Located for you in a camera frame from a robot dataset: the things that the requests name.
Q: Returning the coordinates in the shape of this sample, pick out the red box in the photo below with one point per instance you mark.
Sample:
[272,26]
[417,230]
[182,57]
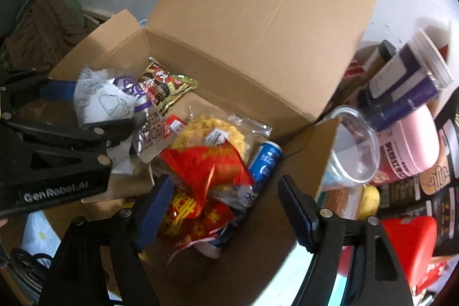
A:
[355,69]

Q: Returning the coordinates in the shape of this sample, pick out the pink canister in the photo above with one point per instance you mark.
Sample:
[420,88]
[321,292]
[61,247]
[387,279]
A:
[416,141]

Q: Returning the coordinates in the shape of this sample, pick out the brown bottle black cap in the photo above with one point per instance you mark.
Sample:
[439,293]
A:
[376,58]

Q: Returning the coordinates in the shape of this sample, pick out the red lid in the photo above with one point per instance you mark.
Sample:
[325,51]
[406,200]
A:
[408,238]

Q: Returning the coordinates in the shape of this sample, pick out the brown cardboard box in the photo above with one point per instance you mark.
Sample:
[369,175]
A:
[251,40]

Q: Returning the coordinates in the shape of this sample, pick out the white purple snack packet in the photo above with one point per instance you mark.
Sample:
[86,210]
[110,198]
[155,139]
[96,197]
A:
[104,101]

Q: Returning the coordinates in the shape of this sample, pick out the purple canister white lid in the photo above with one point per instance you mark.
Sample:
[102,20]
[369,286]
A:
[401,91]

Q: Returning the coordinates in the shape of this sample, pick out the red snack bag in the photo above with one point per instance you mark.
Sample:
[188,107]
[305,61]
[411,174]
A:
[434,273]

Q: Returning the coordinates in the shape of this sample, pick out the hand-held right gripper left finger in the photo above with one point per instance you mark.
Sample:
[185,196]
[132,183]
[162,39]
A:
[157,216]

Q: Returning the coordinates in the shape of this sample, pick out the brown cloth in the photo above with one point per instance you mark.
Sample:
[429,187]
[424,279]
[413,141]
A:
[46,30]

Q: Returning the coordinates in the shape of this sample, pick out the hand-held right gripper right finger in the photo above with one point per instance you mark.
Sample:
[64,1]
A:
[297,216]

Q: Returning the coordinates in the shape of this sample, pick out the yellow fruit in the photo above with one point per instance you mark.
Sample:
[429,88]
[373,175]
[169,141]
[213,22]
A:
[369,200]

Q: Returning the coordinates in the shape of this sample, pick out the blue can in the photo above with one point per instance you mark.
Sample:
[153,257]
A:
[265,162]

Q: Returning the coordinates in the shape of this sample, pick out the red packet gold print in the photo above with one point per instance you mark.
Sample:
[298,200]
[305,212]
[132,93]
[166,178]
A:
[193,220]

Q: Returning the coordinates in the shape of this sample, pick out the clear plastic cup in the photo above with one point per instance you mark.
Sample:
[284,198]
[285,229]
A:
[355,155]

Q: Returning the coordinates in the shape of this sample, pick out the blue face mask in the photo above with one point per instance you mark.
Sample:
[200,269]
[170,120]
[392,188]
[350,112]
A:
[143,22]

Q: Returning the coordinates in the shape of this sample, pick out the grey snack packet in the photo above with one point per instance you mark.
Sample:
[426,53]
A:
[150,141]

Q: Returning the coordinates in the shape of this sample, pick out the light blue floral sheet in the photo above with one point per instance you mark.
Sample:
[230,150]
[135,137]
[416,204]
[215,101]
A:
[39,234]

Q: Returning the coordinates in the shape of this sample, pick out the crumpled red snack packet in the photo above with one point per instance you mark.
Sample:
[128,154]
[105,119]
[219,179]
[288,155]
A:
[204,166]

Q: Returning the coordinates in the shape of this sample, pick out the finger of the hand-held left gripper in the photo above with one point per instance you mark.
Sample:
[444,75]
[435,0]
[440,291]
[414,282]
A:
[59,91]
[71,137]

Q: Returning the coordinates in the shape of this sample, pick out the gold brown snack packet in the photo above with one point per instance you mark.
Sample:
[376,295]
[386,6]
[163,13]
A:
[168,87]

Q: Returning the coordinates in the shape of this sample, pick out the yellow round cake packet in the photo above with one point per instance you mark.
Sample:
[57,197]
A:
[200,134]

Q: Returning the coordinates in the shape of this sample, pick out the black printed package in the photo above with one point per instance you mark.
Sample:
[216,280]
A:
[444,191]

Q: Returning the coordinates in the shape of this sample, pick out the white wooden frame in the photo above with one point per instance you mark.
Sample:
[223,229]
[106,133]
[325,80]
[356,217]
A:
[96,14]

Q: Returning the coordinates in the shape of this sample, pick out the small white object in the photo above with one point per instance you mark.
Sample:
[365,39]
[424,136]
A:
[211,248]

